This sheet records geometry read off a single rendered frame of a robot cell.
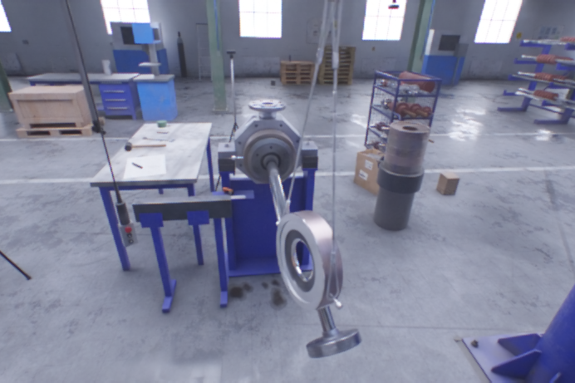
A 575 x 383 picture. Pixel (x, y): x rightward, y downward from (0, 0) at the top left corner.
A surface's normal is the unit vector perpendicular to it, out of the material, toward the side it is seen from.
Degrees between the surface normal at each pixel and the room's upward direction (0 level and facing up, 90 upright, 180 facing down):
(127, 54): 90
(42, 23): 90
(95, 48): 90
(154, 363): 0
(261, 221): 90
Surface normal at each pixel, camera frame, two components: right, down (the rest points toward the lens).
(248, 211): 0.14, 0.47
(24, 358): 0.03, -0.88
